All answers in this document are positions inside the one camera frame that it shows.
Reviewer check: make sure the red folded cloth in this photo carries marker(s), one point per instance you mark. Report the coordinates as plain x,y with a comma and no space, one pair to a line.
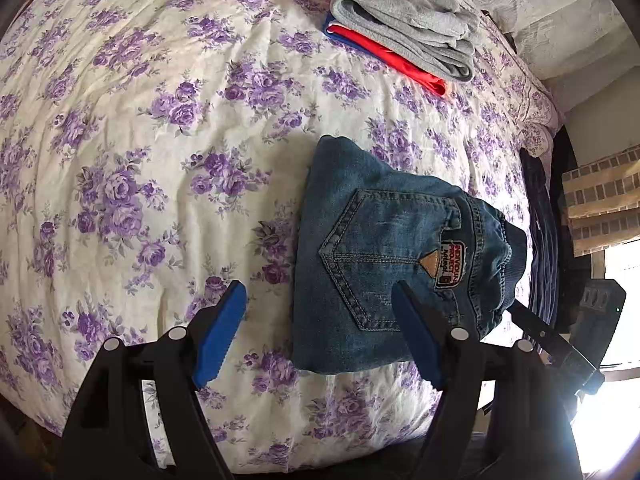
400,60

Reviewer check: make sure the blue denim pants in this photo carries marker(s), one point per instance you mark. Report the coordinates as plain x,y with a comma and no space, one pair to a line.
380,240

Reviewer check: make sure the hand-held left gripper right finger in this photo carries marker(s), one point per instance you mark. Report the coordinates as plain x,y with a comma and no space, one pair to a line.
415,335

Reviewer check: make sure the purple floral bedspread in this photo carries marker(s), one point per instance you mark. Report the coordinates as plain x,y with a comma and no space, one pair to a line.
150,135

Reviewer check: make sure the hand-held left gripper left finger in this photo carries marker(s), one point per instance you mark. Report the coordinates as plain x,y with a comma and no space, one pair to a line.
220,332

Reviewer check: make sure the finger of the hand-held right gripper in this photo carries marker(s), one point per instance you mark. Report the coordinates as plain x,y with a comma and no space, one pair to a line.
555,345

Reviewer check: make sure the white lace covered pillows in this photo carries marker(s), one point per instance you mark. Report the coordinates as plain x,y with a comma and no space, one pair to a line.
550,15

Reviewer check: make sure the brick pattern curtain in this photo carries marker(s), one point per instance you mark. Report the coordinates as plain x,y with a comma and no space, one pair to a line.
600,200

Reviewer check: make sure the dark navy cloth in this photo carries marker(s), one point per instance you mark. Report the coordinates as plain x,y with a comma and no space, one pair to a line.
542,240

